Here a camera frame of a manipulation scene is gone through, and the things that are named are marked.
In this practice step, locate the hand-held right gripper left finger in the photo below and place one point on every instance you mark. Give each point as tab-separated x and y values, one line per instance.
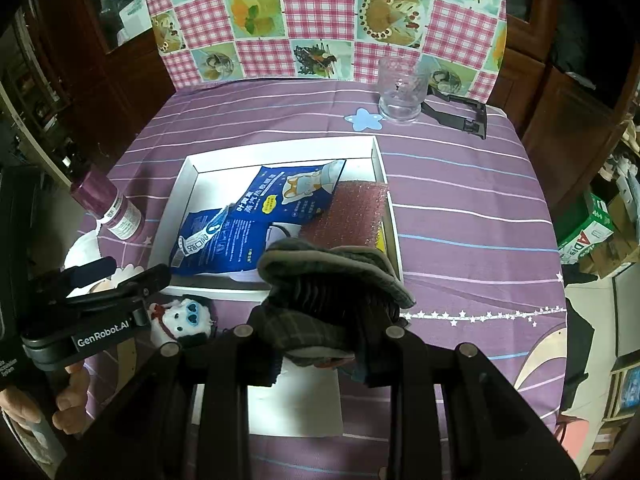
225	360

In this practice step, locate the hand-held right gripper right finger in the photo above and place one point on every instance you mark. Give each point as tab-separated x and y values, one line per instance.
415	360

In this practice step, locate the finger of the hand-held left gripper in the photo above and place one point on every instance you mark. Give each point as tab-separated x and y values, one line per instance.
140	280
92	269

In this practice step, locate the white plush toy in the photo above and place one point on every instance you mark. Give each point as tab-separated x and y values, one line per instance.
182	317

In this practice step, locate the grey plaid slipper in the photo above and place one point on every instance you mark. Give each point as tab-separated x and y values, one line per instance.
325	270

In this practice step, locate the pink foam sheet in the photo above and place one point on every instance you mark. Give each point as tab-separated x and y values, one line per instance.
350	215

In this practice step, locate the white cardboard box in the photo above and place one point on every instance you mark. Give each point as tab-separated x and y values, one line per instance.
280	157

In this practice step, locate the person's left forearm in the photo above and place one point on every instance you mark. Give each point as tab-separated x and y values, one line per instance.
30	447

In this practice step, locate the person's left hand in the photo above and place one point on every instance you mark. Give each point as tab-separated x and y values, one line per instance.
67	415

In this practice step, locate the white cut paper piece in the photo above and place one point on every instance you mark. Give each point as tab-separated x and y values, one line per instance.
82	255

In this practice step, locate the beige cut paper piece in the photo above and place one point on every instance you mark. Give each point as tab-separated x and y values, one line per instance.
126	360

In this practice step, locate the purple bottle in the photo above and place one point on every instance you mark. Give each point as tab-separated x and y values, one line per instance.
117	212

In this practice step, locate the white paper towel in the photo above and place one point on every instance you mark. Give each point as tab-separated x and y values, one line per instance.
300	405

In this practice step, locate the dark wooden cabinet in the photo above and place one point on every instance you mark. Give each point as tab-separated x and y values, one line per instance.
565	100
100	85

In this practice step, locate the purple striped tablecloth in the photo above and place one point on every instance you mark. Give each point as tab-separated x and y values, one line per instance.
475	185

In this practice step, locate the green cardboard box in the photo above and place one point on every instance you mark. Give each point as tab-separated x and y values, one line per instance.
590	225

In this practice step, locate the black phone stand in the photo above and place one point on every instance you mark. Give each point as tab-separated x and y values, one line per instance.
475	117

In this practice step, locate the clear glass cup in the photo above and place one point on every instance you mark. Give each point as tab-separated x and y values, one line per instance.
400	105

